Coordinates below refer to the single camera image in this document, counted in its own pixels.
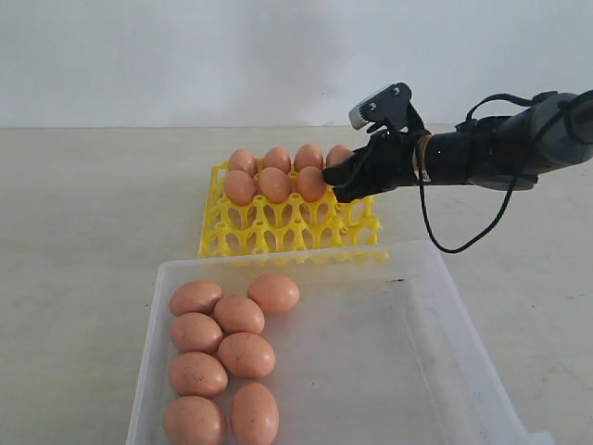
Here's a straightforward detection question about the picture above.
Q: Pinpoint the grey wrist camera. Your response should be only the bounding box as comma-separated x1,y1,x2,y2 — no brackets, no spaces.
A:
348,83,412,134

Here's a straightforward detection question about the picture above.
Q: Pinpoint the black cable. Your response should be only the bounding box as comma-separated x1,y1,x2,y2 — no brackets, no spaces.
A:
414,92,593,254

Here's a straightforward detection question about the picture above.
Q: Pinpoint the yellow plastic egg tray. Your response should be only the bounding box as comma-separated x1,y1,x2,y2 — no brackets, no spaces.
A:
197,161,381,259

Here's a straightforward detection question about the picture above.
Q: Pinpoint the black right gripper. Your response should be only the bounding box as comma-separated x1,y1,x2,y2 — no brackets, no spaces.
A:
322,130,429,203

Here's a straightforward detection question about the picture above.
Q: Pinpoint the clear plastic bin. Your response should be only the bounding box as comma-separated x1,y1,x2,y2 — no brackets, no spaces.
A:
127,241,552,444

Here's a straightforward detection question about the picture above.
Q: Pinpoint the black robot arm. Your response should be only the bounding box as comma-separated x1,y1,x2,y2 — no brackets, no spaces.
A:
322,83,592,203

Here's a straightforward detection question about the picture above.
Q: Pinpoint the brown egg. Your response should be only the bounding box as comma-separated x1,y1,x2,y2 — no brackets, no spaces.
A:
296,166,327,202
228,148,259,177
162,396,226,445
325,144,353,168
262,146,292,174
230,382,280,445
213,295,265,335
258,167,292,204
169,279,223,316
170,312,223,354
223,170,257,206
247,273,300,312
218,332,276,379
293,143,324,172
168,352,228,398

